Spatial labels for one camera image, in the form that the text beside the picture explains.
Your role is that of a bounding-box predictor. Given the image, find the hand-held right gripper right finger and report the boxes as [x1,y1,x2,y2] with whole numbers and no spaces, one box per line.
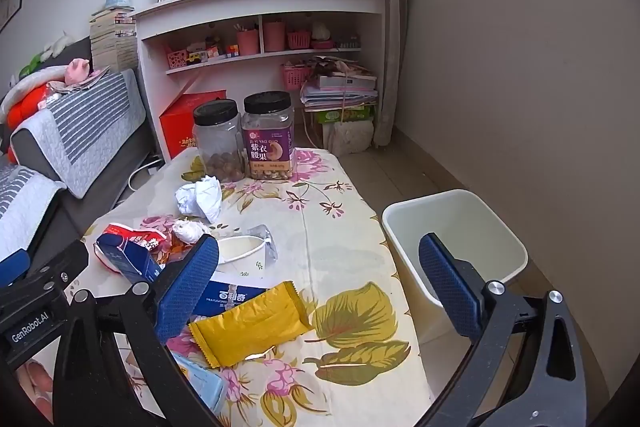
[419,233,586,427]

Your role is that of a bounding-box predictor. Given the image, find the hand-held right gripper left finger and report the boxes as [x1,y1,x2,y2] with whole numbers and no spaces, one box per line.
[52,234,226,427]

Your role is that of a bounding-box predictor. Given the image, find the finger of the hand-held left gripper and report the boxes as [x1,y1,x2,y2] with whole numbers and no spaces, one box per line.
[0,249,32,289]
[22,239,90,295]

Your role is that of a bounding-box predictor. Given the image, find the white plastic bin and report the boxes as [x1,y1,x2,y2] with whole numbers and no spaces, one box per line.
[381,189,528,345]

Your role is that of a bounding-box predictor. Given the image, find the white plastic bag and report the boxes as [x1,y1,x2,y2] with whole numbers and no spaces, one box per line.
[171,219,213,244]

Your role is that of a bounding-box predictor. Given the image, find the blue biscuit box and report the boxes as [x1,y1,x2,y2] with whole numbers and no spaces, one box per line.
[192,279,268,318]

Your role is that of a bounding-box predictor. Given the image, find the grey striped seat blanket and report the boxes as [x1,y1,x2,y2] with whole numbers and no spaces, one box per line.
[0,164,68,260]

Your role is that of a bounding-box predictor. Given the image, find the white paper cup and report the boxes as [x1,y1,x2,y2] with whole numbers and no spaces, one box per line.
[212,234,266,265]

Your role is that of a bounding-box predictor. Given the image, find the crushed blue red carton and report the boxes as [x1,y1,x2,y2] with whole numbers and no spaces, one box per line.
[95,223,173,285]

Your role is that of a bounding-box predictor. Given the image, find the yellow snack wrapper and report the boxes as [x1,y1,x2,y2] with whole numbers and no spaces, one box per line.
[189,281,313,369]

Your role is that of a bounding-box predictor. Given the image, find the grey sofa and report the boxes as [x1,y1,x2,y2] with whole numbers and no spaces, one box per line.
[0,34,156,268]

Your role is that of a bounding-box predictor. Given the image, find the crumpled white paper ball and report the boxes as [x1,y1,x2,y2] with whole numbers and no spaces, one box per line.
[175,175,222,224]

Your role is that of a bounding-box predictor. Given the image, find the crushed clear plastic bottle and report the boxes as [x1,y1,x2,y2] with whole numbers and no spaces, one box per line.
[249,224,279,263]

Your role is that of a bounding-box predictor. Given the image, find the light blue packet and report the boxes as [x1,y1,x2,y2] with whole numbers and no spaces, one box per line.
[172,349,230,413]

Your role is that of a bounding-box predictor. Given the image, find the floral tablecloth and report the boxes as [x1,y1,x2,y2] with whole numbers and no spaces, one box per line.
[67,147,433,427]

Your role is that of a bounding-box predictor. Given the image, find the grey striped armrest blanket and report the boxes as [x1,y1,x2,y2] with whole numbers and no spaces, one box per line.
[10,68,147,200]

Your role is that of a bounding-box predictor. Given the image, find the clear nut jar black lid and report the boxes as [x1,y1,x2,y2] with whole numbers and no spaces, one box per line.
[192,99,247,182]

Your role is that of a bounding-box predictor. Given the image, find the orange red cloth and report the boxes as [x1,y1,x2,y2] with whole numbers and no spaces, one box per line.
[6,82,51,125]

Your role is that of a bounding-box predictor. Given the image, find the red cardboard box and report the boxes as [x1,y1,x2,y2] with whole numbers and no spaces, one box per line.
[159,89,227,160]

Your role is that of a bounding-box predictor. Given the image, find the purple label nut jar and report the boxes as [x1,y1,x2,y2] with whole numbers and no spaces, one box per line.
[241,91,297,182]

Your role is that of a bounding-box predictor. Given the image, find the white fluffy bag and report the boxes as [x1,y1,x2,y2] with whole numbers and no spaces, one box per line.
[322,122,375,158]

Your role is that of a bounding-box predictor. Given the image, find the white cushion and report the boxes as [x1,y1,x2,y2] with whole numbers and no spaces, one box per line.
[0,71,56,118]

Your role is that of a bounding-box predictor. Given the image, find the pink pig plush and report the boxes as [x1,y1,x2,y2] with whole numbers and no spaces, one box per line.
[65,58,93,85]

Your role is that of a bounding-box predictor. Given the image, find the green cardboard box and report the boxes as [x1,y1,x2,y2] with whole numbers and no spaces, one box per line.
[317,107,375,124]

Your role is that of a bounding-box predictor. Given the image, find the white green plush toy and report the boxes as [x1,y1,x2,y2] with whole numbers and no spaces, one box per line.
[20,32,76,75]

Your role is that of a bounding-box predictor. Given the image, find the pile of books and papers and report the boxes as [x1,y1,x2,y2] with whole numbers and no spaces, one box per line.
[300,56,379,110]

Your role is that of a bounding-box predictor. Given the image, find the tall stack of books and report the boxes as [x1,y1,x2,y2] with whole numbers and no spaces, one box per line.
[89,9,138,72]

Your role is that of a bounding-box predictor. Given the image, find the large pink basket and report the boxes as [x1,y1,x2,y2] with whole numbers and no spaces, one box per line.
[281,64,310,92]

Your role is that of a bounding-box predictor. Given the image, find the pink pen cup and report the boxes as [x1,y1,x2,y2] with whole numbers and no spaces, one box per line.
[236,29,260,56]
[263,21,287,52]

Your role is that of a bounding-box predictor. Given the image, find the pale plush on shelf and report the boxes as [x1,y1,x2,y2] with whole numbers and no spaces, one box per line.
[311,22,335,50]

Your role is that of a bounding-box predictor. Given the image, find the white power cable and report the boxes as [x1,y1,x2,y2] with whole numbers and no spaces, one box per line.
[129,157,163,190]

